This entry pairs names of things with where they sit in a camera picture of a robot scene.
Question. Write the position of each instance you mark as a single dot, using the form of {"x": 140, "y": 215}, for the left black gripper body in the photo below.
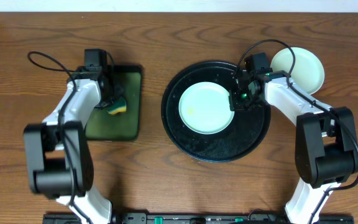
{"x": 112, "y": 94}

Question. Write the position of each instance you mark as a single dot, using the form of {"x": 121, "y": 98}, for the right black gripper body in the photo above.
{"x": 237, "y": 99}

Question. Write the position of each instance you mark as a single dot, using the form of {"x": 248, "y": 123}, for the yellow green sponge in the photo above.
{"x": 118, "y": 106}

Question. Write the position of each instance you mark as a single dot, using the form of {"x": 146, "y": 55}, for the mint green plate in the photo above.
{"x": 204, "y": 108}
{"x": 308, "y": 71}

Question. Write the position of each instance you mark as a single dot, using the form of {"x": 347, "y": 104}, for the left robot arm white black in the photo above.
{"x": 59, "y": 163}

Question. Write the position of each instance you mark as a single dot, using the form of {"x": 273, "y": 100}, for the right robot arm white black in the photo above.
{"x": 326, "y": 148}

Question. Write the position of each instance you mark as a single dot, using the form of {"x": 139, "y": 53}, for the round black tray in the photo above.
{"x": 243, "y": 134}

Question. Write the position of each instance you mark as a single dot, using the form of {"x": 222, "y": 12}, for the rectangular black tray green liquid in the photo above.
{"x": 102, "y": 126}

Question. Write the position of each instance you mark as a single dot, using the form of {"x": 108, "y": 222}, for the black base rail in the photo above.
{"x": 142, "y": 218}

